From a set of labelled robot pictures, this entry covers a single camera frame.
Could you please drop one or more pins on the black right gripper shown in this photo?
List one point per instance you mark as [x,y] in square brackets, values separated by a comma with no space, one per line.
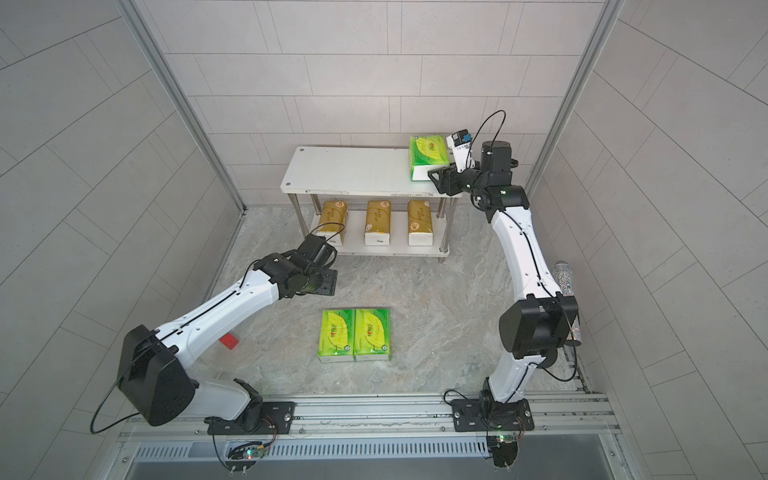
[451,174]

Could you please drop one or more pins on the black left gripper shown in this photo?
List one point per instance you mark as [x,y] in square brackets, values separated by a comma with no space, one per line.
[331,282]

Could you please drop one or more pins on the green tissue pack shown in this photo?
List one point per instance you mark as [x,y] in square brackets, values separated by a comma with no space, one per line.
[372,335]
[426,153]
[337,336]

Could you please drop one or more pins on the gold tissue pack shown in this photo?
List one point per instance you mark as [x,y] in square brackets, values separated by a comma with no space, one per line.
[332,222]
[420,227]
[378,223]

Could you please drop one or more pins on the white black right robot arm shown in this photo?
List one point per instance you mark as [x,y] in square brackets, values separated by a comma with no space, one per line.
[540,321]

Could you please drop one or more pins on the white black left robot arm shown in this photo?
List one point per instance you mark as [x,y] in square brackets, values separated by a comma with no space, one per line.
[153,369]

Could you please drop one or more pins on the red block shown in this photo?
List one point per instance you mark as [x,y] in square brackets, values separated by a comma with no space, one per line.
[229,341]

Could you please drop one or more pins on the glitter tube on stand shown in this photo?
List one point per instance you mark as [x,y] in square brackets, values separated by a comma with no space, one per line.
[563,275]

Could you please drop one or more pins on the left controller circuit board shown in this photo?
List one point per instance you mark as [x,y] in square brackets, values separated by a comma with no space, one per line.
[243,457]

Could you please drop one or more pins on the controller circuit board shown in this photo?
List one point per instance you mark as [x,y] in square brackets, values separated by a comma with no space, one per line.
[243,457]
[503,450]

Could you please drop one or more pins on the right controller circuit board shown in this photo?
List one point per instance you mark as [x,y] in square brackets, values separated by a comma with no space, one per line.
[503,450]

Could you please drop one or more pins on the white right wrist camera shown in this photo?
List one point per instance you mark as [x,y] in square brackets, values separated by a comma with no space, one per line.
[459,145]

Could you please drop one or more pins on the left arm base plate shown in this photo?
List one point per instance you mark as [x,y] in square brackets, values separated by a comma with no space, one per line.
[265,418]

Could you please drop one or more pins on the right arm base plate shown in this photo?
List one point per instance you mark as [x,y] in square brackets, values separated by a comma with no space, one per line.
[475,415]

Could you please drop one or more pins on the aluminium corner frame post right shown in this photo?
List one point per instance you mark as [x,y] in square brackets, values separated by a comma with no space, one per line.
[599,36]

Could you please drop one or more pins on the aluminium corner frame post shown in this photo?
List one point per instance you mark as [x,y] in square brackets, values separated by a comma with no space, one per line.
[150,48]
[599,36]

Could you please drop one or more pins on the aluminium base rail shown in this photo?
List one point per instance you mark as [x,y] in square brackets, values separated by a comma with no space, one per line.
[430,415]

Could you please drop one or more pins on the aluminium corner frame post left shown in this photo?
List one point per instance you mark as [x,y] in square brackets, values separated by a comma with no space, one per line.
[150,48]

